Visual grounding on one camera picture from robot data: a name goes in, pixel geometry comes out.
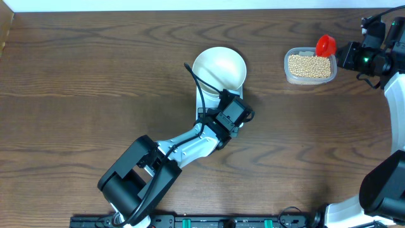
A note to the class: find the white round bowl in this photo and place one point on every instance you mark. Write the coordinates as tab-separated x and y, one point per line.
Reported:
222	68

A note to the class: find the white digital kitchen scale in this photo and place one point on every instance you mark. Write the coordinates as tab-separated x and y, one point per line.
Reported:
211	100

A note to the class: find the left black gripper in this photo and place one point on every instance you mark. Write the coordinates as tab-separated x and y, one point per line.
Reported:
209	115

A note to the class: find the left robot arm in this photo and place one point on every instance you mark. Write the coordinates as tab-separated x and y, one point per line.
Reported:
139	179

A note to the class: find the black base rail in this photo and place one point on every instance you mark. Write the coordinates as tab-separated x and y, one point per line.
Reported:
171	221

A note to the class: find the cardboard panel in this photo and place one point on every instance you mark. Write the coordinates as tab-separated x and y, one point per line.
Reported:
6	20

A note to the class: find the red plastic measuring scoop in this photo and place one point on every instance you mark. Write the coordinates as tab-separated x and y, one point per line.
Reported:
326	46

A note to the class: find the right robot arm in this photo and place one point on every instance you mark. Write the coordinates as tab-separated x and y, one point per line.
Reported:
380	201

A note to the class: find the soybeans pile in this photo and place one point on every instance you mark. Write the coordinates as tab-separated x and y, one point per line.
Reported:
309	66

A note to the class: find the clear plastic container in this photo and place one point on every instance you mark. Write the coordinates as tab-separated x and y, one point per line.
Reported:
308	51

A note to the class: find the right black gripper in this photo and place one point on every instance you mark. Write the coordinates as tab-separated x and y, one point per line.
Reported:
347	60

